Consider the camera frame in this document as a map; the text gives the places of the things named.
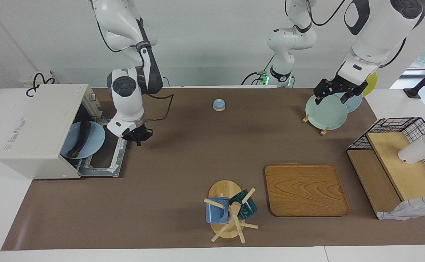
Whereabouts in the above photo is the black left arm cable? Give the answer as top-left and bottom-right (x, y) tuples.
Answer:
(285, 0), (425, 70)

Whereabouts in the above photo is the coiled black power cable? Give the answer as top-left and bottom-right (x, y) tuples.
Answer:
(26, 72), (56, 97)

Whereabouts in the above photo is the pale green plate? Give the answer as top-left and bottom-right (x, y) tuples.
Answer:
(305, 94), (348, 131)

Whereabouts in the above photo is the light blue rack plate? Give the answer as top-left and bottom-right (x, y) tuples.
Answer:
(329, 77), (363, 114)

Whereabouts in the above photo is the wooden step shelf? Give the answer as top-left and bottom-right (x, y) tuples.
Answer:
(347, 132), (425, 218)

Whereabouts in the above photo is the wooden tray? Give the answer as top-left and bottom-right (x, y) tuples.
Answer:
(265, 164), (350, 217)

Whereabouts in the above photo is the white grid pattern cloth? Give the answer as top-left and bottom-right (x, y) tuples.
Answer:
(377, 196), (425, 221)

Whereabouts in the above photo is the brown table mat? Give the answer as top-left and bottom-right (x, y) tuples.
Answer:
(1, 87), (425, 251)

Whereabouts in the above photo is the wire and wood shelf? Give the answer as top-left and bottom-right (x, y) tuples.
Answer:
(346, 117), (425, 219)

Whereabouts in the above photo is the wooden mug tree stand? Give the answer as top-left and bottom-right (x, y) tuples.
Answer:
(204, 180), (259, 244)

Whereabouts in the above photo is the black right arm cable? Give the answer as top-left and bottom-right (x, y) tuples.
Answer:
(96, 15), (175, 122)

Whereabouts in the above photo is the light blue serving plate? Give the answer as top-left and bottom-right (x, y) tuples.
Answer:
(60, 121), (106, 159)

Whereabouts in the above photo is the black base cable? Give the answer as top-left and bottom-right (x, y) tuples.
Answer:
(241, 55), (275, 86)

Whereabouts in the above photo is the wooden plate rack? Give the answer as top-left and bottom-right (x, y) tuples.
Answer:
(302, 114), (330, 136)

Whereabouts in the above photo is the cream toaster oven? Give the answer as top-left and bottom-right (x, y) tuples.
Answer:
(0, 84), (106, 179)

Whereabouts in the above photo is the dark purple eggplant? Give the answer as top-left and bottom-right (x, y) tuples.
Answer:
(67, 120), (92, 158)

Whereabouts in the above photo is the white cup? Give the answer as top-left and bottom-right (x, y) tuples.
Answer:
(398, 135), (425, 165)

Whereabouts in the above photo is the dark green mug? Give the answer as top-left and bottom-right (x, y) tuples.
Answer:
(229, 189), (258, 221)

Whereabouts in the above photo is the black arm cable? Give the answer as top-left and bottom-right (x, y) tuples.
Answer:
(285, 0), (425, 70)
(96, 15), (175, 122)

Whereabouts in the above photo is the white power strip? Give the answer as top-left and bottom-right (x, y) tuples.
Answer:
(19, 71), (55, 89)

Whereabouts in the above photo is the oven glass door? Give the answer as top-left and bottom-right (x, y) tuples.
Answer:
(79, 116), (128, 178)

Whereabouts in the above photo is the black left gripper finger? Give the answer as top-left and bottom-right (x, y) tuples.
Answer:
(314, 79), (331, 106)
(342, 82), (368, 105)

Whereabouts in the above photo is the blue mug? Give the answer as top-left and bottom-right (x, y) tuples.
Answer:
(205, 197), (230, 224)

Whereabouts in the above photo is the yellow plate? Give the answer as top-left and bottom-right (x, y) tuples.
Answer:
(364, 72), (378, 97)

